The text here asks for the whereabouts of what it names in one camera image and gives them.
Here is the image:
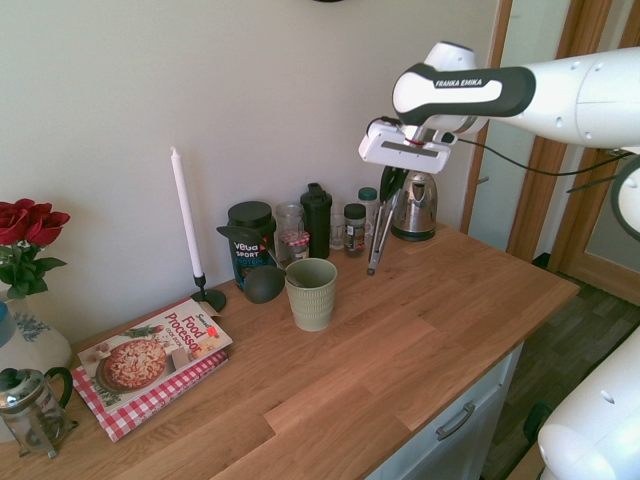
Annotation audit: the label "black bag on floor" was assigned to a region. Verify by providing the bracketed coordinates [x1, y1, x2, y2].
[523, 401, 557, 442]

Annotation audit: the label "white cabinet drawer front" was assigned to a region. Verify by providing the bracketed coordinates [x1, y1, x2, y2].
[397, 344, 524, 480]

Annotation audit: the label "black candle holder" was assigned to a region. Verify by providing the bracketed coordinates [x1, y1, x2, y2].
[191, 272, 227, 312]

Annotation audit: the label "grey drawer handle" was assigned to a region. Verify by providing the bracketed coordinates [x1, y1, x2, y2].
[435, 402, 477, 442]

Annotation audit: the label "dark round ladle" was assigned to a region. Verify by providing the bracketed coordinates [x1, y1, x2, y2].
[243, 265, 302, 305]

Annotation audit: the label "spice jar black lid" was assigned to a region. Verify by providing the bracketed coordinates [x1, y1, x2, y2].
[343, 203, 369, 258]

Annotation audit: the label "metal tongs with black tips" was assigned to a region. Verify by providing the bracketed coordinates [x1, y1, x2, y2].
[366, 169, 402, 278]

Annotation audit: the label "Food Processor cookbook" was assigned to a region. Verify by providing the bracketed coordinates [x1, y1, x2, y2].
[77, 298, 234, 414]

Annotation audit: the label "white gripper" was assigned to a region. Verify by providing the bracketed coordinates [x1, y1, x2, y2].
[358, 119, 450, 202]

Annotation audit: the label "wooden door frame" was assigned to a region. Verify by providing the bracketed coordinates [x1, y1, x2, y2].
[459, 0, 516, 236]

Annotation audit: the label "white taper candle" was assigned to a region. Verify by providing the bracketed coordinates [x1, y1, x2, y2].
[169, 146, 205, 278]

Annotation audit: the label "glass French press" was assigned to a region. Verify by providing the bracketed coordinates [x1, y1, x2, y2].
[0, 367, 80, 460]

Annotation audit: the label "white blue patterned vase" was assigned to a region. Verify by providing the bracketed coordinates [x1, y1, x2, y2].
[0, 289, 73, 374]

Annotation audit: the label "red roses bouquet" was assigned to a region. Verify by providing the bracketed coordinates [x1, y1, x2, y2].
[0, 198, 72, 301]

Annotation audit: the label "stainless steel kettle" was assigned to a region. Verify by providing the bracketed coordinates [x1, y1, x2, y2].
[390, 169, 440, 243]

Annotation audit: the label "green ribbed utensil holder cup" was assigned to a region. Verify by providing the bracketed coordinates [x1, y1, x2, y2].
[284, 258, 338, 332]

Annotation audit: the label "Vega Sport protein tub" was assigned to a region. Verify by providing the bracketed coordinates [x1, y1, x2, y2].
[227, 201, 278, 291]

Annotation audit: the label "red checked book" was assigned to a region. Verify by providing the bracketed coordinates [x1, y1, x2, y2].
[71, 349, 230, 443]

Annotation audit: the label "small jar red gingham lid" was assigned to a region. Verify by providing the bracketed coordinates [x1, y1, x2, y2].
[278, 231, 312, 264]

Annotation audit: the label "small clear glass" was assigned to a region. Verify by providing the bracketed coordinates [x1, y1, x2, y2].
[329, 212, 347, 250]

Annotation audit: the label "black shaker bottle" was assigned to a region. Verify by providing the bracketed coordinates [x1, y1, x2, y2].
[300, 182, 333, 260]

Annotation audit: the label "wooden door frosted glass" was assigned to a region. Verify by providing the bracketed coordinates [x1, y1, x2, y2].
[504, 0, 640, 304]

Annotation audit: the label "jar with green lid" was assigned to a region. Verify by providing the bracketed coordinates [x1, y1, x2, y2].
[357, 187, 378, 237]

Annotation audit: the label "empty clear glass jar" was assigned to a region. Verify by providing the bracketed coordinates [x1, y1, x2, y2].
[275, 201, 306, 264]

